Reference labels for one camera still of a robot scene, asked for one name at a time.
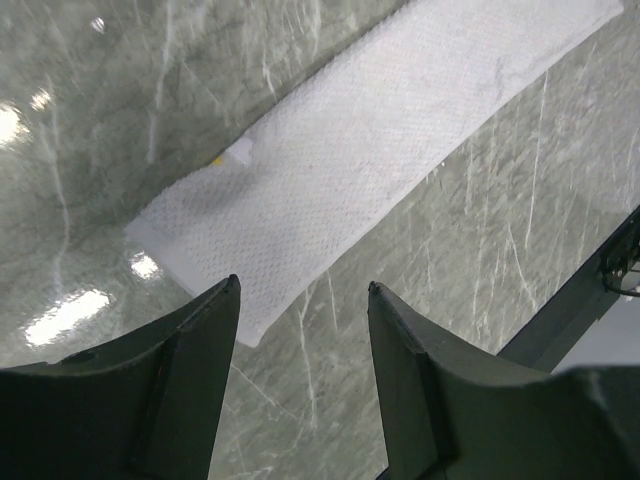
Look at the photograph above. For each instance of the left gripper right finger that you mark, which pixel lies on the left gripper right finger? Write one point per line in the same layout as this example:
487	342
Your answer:
421	371

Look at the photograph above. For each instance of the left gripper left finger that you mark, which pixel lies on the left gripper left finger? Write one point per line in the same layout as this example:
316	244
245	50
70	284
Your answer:
147	405

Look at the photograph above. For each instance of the white towel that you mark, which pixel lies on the white towel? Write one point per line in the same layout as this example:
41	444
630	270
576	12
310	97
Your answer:
326	164

